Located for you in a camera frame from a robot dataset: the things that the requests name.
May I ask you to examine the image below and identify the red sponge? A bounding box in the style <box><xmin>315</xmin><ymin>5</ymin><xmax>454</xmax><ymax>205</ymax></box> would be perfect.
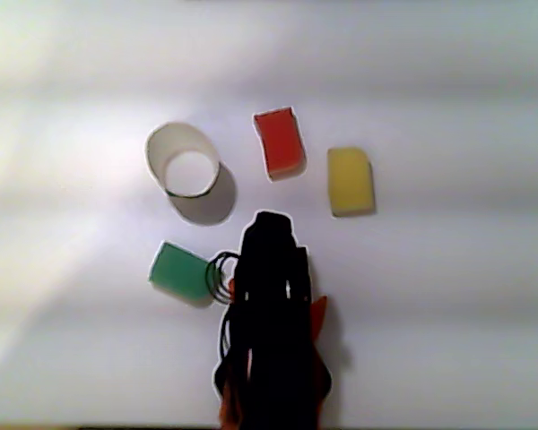
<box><xmin>252</xmin><ymin>106</ymin><xmax>308</xmax><ymax>183</ymax></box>

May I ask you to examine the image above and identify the green sponge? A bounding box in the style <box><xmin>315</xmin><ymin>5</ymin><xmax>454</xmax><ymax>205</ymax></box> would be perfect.
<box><xmin>148</xmin><ymin>240</ymin><xmax>214</xmax><ymax>308</ymax></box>

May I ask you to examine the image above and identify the paper cup with green band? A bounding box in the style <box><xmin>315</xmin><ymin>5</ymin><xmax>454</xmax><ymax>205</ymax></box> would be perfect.
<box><xmin>143</xmin><ymin>120</ymin><xmax>237</xmax><ymax>226</ymax></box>

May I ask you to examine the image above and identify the yellow sponge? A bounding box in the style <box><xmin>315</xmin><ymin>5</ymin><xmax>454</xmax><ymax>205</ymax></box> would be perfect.
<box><xmin>326</xmin><ymin>146</ymin><xmax>377</xmax><ymax>219</ymax></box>

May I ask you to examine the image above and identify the black oval camera box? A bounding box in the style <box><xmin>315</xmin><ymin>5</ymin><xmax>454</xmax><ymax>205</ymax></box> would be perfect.
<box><xmin>243</xmin><ymin>210</ymin><xmax>298</xmax><ymax>252</ymax></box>

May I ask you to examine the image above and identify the black looped cable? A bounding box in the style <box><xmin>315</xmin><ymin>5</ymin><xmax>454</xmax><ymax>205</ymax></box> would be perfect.
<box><xmin>204</xmin><ymin>252</ymin><xmax>238</xmax><ymax>306</ymax></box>

